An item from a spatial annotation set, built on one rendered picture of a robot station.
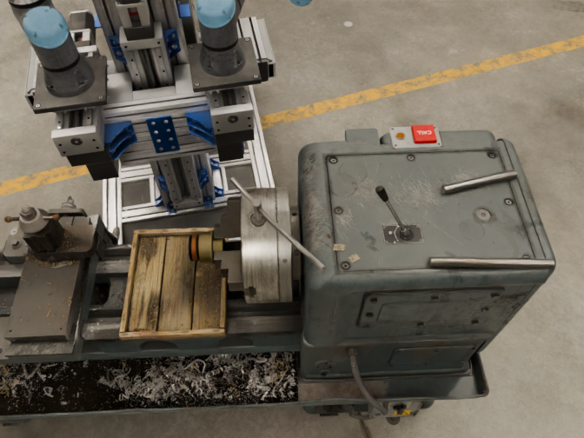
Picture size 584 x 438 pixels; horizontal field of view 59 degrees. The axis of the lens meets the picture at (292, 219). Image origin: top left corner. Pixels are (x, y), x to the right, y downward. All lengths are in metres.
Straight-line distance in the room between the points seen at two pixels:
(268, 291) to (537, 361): 1.62
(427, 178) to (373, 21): 2.72
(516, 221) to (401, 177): 0.30
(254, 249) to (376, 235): 0.30
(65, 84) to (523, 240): 1.38
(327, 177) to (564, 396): 1.68
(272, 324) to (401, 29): 2.82
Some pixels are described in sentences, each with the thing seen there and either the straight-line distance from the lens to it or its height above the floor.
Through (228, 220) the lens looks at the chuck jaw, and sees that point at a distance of 1.40.
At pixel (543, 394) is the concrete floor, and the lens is 2.64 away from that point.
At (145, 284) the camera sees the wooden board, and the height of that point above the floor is 0.88.
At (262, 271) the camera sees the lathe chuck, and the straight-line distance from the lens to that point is 1.30.
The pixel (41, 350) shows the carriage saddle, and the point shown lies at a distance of 1.63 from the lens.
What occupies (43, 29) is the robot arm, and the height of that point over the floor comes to 1.38.
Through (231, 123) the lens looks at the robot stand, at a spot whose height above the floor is 1.07.
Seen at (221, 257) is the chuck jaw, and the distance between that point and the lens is 1.40.
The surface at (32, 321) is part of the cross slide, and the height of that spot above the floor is 0.97.
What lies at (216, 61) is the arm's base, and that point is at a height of 1.22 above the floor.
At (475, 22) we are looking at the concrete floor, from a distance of 4.18.
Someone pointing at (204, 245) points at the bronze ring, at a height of 1.12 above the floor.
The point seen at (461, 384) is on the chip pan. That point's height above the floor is 0.54.
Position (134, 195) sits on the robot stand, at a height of 0.21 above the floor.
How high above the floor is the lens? 2.32
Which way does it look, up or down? 56 degrees down
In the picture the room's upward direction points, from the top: straight up
